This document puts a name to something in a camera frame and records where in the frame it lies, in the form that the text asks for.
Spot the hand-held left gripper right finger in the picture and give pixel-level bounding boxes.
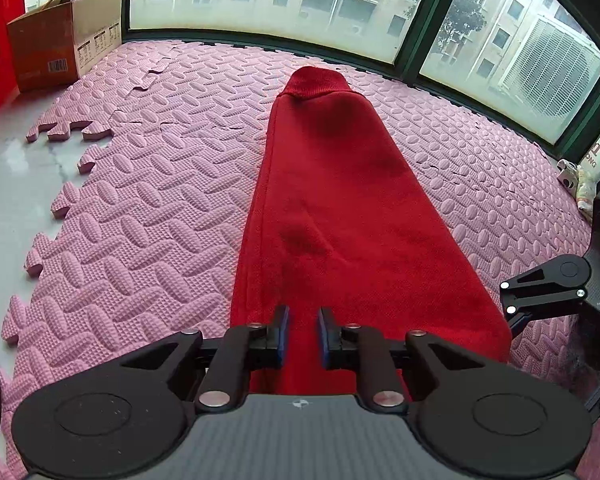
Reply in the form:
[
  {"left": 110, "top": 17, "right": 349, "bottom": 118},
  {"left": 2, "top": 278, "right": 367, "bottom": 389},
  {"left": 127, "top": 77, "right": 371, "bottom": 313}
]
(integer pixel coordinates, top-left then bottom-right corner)
[{"left": 317, "top": 306, "right": 486, "bottom": 408}]

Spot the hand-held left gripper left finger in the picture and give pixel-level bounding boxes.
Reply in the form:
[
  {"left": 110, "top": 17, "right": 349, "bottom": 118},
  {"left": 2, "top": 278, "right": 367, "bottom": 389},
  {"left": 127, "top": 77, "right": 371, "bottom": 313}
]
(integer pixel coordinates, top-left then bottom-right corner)
[{"left": 120, "top": 304, "right": 292, "bottom": 408}]

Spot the red fleece jacket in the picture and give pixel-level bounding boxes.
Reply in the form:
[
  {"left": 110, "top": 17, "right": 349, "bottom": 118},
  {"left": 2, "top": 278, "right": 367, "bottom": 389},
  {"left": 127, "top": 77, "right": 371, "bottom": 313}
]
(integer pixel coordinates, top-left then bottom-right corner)
[{"left": 230, "top": 66, "right": 513, "bottom": 396}]

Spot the yellow patterned cloth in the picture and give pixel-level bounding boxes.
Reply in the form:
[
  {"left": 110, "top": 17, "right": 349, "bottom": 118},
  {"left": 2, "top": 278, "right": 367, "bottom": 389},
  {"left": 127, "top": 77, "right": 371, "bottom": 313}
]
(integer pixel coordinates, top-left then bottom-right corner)
[{"left": 576, "top": 167, "right": 600, "bottom": 221}]

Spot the white louvered air conditioner unit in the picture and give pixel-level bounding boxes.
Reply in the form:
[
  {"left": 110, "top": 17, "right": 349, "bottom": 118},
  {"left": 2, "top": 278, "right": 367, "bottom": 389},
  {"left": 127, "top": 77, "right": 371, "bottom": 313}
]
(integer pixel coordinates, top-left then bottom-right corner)
[{"left": 500, "top": 14, "right": 600, "bottom": 143}]

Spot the pink foam floor mat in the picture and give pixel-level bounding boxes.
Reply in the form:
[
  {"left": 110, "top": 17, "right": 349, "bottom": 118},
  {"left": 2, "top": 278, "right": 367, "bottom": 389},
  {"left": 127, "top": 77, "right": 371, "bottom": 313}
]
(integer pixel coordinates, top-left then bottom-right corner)
[{"left": 0, "top": 40, "right": 600, "bottom": 480}]

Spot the brown cardboard box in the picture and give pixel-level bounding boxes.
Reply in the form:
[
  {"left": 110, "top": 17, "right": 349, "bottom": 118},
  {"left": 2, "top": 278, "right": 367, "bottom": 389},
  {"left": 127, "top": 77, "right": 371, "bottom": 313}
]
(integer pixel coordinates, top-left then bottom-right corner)
[{"left": 6, "top": 0, "right": 123, "bottom": 93}]

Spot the green window frame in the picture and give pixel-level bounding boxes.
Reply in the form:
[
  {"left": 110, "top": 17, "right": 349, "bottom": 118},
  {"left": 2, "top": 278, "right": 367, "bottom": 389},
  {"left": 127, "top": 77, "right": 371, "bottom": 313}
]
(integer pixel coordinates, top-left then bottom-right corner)
[{"left": 100, "top": 0, "right": 600, "bottom": 161}]

